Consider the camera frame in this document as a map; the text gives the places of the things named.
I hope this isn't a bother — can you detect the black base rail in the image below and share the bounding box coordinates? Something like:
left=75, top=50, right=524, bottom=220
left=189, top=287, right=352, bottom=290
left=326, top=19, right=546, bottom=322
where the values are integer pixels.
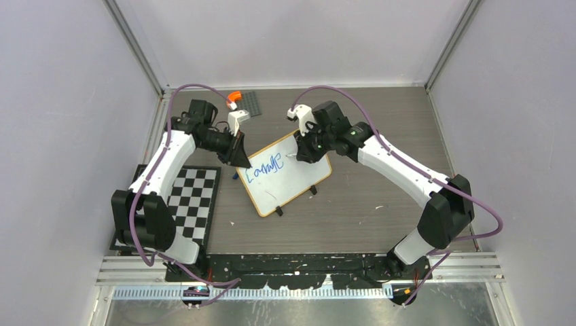
left=164, top=253, right=430, bottom=290

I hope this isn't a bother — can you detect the purple cable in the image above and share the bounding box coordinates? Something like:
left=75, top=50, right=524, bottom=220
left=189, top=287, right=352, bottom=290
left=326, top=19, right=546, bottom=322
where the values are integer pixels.
left=290, top=85, right=504, bottom=308
left=129, top=84, right=244, bottom=308

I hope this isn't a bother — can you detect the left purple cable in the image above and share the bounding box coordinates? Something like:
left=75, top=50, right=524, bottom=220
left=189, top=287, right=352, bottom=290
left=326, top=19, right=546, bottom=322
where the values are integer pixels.
left=129, top=84, right=244, bottom=308

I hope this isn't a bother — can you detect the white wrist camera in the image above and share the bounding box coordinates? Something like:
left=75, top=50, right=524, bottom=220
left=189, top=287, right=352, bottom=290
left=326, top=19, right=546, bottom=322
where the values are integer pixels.
left=227, top=101, right=251, bottom=136
left=287, top=105, right=317, bottom=136

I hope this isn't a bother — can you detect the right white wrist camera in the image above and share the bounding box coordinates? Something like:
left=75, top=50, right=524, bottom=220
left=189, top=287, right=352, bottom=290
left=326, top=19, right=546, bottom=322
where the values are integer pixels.
left=287, top=105, right=317, bottom=136

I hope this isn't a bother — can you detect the metal wire whiteboard stand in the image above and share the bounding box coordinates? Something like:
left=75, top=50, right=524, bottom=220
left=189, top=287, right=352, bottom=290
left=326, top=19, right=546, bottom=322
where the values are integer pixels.
left=275, top=184, right=318, bottom=218

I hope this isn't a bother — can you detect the orange curved plastic piece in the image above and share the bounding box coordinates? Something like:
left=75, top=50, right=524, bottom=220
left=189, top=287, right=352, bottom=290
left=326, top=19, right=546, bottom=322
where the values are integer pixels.
left=228, top=91, right=242, bottom=103

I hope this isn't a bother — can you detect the yellow framed whiteboard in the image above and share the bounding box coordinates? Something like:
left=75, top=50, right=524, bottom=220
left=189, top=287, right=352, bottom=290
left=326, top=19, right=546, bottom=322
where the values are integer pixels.
left=236, top=132, right=332, bottom=217

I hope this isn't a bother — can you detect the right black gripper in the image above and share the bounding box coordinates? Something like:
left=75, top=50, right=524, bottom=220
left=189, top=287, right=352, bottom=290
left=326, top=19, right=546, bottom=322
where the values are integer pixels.
left=294, top=122, right=334, bottom=163

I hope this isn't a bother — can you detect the white slotted cable duct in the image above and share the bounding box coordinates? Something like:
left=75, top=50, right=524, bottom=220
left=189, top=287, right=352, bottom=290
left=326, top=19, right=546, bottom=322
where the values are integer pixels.
left=112, top=284, right=393, bottom=301

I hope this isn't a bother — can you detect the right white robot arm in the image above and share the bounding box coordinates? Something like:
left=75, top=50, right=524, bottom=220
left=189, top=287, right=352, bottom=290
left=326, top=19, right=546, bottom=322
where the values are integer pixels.
left=287, top=101, right=474, bottom=279

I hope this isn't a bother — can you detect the black white checkerboard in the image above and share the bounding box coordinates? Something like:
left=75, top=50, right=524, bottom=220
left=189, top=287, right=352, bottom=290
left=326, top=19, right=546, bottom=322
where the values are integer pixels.
left=110, top=164, right=222, bottom=253

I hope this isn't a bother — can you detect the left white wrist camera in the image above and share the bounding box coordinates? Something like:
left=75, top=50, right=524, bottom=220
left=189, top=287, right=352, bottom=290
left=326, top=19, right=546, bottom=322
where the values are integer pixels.
left=227, top=101, right=251, bottom=136

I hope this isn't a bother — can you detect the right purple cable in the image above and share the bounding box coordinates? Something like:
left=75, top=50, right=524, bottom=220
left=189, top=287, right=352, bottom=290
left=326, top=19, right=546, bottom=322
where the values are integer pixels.
left=290, top=85, right=504, bottom=308

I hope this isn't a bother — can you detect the grey studded baseplate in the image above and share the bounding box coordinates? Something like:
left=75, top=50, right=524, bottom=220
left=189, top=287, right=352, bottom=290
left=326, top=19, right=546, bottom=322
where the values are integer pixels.
left=236, top=91, right=262, bottom=117

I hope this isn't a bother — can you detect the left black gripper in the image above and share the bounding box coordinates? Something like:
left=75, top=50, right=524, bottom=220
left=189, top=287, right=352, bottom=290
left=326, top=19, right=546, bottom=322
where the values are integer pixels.
left=199, top=126, right=251, bottom=168

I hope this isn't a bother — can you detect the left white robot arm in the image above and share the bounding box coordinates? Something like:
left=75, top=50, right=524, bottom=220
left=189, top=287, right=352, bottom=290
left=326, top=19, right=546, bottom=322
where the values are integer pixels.
left=111, top=100, right=251, bottom=281

